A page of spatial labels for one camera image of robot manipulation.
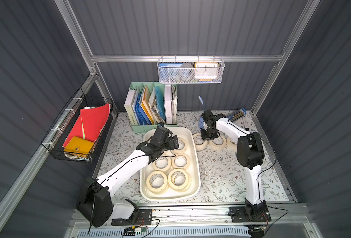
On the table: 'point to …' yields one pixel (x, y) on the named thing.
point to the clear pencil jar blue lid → (237, 114)
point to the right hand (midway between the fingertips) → (208, 137)
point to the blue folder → (142, 119)
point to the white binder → (167, 102)
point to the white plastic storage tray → (193, 169)
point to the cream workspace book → (128, 107)
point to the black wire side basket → (56, 138)
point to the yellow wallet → (79, 145)
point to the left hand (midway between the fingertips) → (170, 139)
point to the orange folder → (146, 103)
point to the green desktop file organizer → (157, 92)
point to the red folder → (90, 123)
